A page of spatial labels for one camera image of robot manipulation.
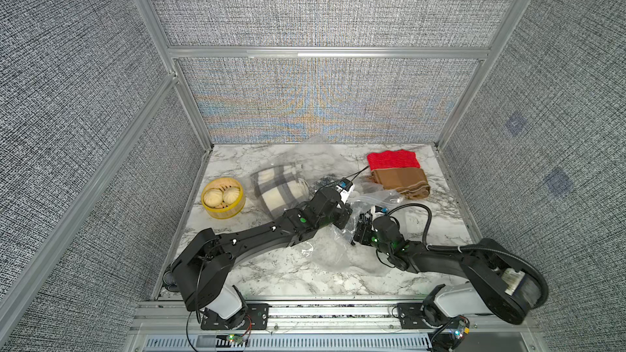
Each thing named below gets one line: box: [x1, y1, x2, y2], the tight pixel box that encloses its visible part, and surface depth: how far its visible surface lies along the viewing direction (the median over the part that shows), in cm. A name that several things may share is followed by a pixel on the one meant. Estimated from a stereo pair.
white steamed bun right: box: [222, 186, 241, 205], surface depth 97 cm
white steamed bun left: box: [202, 187, 224, 208], surface depth 97 cm
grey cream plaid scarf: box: [250, 164, 310, 219], surface depth 98 cm
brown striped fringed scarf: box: [371, 167, 432, 200], surface depth 101 cm
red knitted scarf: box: [366, 149, 421, 171], surface depth 116 cm
